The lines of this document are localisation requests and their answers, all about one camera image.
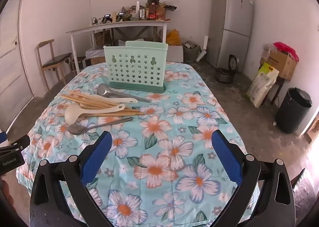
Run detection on wooden chair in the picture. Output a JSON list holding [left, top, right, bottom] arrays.
[[37, 39, 75, 91]]

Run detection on red drink bottles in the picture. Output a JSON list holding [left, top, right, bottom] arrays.
[[146, 0, 160, 20]]

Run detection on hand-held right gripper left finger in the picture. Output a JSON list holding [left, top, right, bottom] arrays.
[[32, 131, 113, 227]]

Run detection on red plastic bag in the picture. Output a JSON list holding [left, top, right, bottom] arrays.
[[273, 42, 299, 61]]

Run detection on metal spoon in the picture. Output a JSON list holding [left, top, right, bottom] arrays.
[[97, 83, 152, 103], [67, 117, 134, 135]]

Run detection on white door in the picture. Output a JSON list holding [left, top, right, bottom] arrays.
[[0, 0, 34, 130]]

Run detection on rice cooker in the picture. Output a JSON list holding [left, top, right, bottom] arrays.
[[216, 54, 240, 84]]

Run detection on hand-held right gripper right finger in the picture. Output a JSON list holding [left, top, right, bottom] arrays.
[[211, 130, 296, 227]]

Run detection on green plastic utensil holder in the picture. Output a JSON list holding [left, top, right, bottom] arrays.
[[103, 41, 169, 93]]

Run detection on black trash bin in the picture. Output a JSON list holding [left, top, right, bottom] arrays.
[[275, 88, 313, 134]]

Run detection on green sack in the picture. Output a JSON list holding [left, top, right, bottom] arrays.
[[183, 42, 202, 62]]

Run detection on pile of wooden chopsticks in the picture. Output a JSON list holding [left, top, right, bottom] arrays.
[[57, 90, 145, 118]]

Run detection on dark wooden stool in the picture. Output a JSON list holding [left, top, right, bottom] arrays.
[[268, 76, 285, 105]]

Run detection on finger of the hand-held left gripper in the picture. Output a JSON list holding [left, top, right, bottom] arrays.
[[0, 131, 31, 158]]

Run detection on white yellow rice bag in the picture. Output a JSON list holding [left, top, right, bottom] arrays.
[[245, 62, 280, 108]]

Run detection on white side table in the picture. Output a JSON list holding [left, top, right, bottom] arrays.
[[66, 20, 171, 74]]

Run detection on cardboard box with clear cover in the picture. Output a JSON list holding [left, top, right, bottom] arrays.
[[86, 47, 106, 66]]

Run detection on floral blue blanket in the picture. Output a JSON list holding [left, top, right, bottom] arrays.
[[16, 62, 252, 227]]

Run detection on white foam box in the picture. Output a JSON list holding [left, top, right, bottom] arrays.
[[167, 45, 184, 62]]

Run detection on large cardboard box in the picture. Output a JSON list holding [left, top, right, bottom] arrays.
[[260, 50, 297, 81]]

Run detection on yellow plastic bag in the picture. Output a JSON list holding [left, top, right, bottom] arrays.
[[166, 29, 180, 45]]

